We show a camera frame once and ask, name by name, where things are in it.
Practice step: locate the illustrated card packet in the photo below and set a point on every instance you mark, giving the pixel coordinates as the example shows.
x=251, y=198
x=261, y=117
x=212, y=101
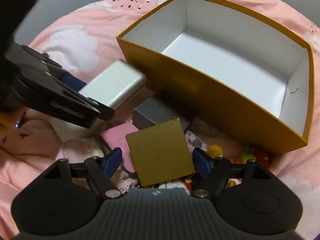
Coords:
x=194, y=142

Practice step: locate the pink cloud-print duvet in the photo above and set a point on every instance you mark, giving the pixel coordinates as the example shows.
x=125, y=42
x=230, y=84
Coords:
x=84, y=43

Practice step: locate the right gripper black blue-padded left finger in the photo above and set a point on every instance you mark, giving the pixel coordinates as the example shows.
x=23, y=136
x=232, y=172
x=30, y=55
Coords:
x=66, y=196

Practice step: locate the pink mini backpack pouch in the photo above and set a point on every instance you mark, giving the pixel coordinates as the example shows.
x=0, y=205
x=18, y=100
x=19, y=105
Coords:
x=116, y=137

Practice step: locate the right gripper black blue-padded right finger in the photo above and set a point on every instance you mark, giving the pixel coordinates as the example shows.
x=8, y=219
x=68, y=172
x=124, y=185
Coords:
x=247, y=196

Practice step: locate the orange crochet fruit toy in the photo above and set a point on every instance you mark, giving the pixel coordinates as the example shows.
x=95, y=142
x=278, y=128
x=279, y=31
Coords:
x=257, y=154

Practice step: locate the small gold box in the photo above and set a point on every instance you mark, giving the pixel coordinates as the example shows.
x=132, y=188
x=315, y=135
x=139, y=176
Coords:
x=160, y=153

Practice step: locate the white rectangular box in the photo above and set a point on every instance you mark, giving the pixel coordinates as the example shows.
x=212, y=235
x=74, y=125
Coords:
x=112, y=87

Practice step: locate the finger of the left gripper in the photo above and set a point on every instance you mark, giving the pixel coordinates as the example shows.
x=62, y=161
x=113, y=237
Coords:
x=67, y=77
x=72, y=104

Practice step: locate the dark grey gift box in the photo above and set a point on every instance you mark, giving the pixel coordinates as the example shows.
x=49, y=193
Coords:
x=161, y=108

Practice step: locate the large orange cardboard box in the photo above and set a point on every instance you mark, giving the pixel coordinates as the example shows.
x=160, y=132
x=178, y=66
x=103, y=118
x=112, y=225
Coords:
x=242, y=72

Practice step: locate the white black round plush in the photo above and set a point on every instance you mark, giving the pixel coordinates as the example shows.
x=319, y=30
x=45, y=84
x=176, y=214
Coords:
x=172, y=184

